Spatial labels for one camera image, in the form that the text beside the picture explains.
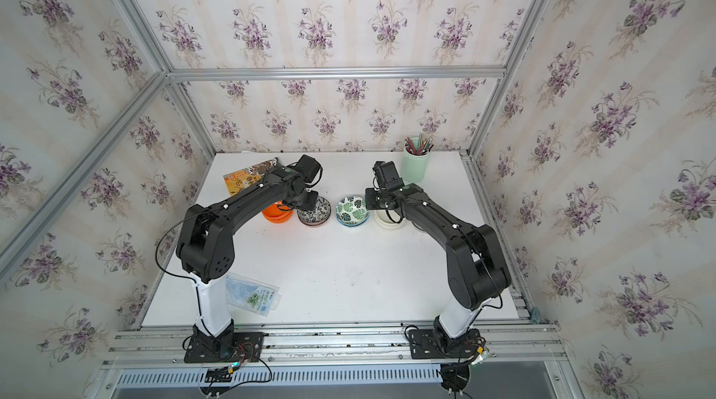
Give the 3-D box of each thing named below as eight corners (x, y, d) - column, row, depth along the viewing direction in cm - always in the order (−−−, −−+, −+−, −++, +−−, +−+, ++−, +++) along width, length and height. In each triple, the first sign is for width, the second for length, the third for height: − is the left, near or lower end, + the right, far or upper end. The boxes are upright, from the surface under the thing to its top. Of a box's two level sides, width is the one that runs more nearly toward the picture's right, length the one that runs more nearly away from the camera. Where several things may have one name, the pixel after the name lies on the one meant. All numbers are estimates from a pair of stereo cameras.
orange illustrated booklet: (230, 195, 109) (227, 190, 106) (225, 180, 113) (222, 175, 111) (283, 174, 116) (282, 169, 113) (277, 161, 121) (275, 156, 118)
